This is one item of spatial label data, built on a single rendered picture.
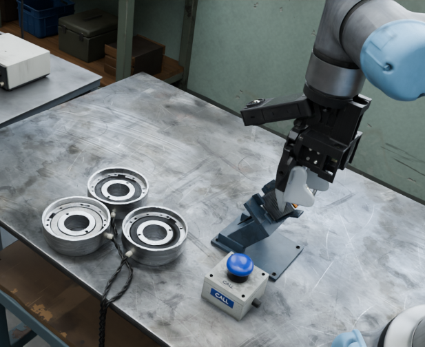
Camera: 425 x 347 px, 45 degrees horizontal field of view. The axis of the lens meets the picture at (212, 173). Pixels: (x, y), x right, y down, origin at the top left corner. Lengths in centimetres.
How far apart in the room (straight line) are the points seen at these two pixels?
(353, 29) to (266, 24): 191
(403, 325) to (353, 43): 29
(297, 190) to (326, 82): 18
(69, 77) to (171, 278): 93
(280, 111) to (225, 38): 192
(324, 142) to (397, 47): 21
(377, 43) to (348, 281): 46
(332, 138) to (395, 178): 176
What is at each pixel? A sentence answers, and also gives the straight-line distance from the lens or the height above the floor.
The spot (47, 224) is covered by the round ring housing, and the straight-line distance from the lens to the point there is 86.
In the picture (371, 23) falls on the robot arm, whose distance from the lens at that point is 57.
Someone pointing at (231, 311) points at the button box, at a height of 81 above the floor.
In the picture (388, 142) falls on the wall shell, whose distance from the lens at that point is 240.
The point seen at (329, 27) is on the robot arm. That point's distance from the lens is 65.
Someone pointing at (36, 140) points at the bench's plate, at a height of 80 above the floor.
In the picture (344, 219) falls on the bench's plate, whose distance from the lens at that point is 101.
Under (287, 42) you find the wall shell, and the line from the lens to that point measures 245.
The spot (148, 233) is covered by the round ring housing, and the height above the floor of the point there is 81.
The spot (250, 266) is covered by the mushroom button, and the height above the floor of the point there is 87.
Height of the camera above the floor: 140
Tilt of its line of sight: 36 degrees down
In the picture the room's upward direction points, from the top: 10 degrees clockwise
